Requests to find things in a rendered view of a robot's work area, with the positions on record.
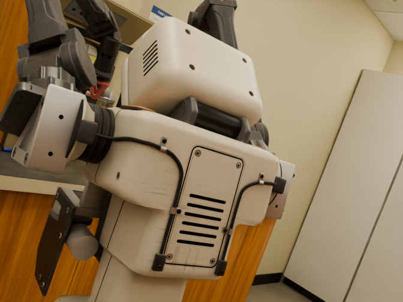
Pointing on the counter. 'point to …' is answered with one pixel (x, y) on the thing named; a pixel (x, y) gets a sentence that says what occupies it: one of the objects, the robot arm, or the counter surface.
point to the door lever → (103, 98)
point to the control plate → (83, 15)
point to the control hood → (131, 30)
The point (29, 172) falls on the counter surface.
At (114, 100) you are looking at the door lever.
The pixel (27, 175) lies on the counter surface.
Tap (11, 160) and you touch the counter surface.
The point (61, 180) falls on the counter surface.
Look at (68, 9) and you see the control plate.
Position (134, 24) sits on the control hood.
